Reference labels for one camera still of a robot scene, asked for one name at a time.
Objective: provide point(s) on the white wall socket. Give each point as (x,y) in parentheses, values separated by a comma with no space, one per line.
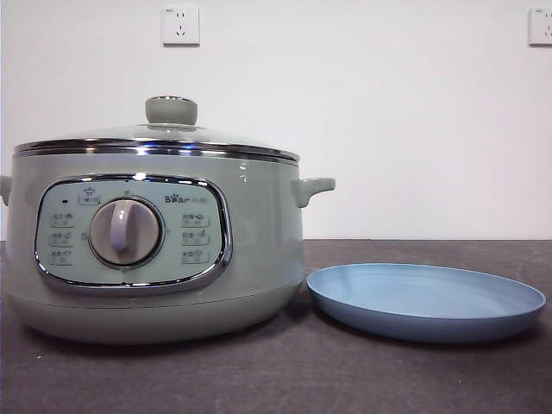
(541,26)
(181,26)

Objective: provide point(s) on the glass lid with green knob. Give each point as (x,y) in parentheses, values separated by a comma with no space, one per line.
(171,111)

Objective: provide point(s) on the pale green electric steamer pot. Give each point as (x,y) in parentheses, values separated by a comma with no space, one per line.
(259,259)

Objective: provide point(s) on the blue round plate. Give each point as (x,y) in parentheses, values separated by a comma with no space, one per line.
(414,319)

